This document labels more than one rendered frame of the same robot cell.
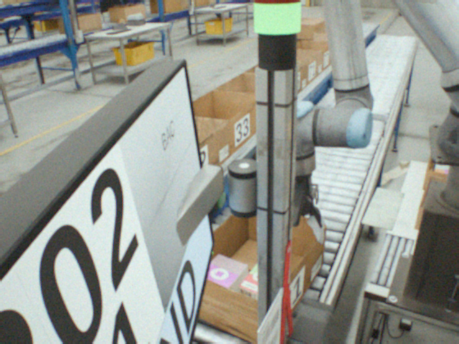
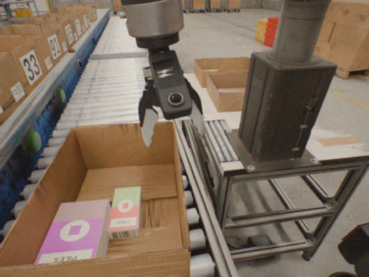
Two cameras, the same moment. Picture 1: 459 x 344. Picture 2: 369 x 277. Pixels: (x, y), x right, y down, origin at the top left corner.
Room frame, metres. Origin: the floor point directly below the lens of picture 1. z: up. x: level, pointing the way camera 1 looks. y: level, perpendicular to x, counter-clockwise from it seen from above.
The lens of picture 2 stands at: (0.56, 0.04, 1.25)
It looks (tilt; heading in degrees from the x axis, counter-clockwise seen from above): 34 degrees down; 320
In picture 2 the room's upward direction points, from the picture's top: straight up
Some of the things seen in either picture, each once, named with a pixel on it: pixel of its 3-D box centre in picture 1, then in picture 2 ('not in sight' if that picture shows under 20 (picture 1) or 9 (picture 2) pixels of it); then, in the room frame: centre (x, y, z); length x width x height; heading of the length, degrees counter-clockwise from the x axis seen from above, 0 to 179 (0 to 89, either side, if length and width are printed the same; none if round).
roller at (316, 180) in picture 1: (309, 180); (116, 104); (1.63, -0.37, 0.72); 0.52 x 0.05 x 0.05; 62
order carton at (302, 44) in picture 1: (311, 55); (71, 20); (3.23, -0.70, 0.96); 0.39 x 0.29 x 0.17; 153
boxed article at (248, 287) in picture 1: (258, 281); (126, 211); (0.93, -0.07, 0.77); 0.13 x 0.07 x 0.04; 147
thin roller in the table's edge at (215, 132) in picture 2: (388, 260); (219, 140); (1.02, -0.53, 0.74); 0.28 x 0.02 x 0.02; 149
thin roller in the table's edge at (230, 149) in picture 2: (396, 263); (225, 139); (1.01, -0.55, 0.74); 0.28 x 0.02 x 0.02; 149
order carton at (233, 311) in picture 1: (256, 265); (120, 195); (0.93, -0.07, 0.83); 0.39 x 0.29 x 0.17; 146
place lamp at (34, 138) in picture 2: (221, 200); (35, 141); (1.36, 0.04, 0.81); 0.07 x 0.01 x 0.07; 152
